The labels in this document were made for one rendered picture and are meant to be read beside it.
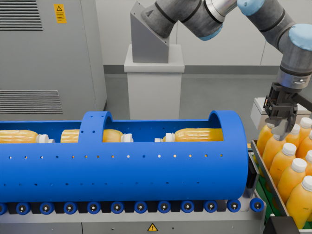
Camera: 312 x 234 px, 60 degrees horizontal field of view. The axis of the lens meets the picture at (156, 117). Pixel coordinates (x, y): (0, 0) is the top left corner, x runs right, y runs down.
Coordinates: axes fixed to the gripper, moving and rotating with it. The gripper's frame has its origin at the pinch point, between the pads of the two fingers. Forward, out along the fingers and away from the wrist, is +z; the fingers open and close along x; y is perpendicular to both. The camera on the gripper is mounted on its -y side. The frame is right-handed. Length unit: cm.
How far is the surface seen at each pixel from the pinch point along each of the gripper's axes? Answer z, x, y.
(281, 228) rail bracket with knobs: 9.7, 30.3, 9.1
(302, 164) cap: -0.6, 15.5, -0.6
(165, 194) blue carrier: 3.1, 23.4, 41.7
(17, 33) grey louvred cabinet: 12, -144, 154
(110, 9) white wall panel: 24, -270, 95
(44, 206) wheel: 13, 20, 80
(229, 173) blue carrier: -4.3, 22.6, 24.2
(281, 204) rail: 12.5, 20.5, 4.5
